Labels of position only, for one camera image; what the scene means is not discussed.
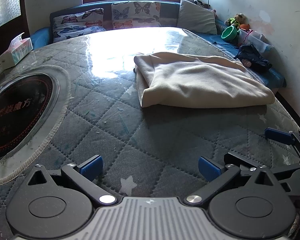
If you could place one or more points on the dark wooden door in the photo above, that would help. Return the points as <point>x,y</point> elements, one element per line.
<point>7,30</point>

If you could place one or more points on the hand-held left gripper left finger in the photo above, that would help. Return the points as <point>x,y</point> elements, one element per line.
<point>91,168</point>

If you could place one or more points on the black and white plush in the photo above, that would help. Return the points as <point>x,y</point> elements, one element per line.
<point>193,1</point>

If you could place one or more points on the grey pillow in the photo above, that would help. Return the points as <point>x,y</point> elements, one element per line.
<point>197,17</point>

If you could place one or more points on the peach long-sleeved garment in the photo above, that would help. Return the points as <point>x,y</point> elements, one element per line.
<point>197,80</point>

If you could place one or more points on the round black induction cooktop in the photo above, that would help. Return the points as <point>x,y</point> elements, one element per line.
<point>17,117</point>

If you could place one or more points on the orange toy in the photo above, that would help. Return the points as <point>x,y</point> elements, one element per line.
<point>244,27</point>

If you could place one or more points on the white tissue box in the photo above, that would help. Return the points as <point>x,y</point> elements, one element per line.
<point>16,51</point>

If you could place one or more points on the stuffed toy animal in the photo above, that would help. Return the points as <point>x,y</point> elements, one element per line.
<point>236,20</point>

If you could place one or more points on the butterfly print cushion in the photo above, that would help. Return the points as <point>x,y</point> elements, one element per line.
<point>77,23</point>
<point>136,13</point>

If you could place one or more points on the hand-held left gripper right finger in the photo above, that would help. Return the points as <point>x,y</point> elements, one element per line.
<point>208,168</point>

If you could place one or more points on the green plastic bowl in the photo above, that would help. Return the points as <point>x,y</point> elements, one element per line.
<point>230,33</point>

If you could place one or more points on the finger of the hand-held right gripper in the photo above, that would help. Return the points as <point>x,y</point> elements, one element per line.
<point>242,159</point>
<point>280,136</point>

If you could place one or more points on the clear plastic container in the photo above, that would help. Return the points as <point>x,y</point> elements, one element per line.
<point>258,41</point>

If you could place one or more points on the blue sofa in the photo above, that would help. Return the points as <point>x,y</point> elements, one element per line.
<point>41,36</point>

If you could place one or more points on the dark blue clothing pile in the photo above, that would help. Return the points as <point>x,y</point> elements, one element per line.
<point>255,57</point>

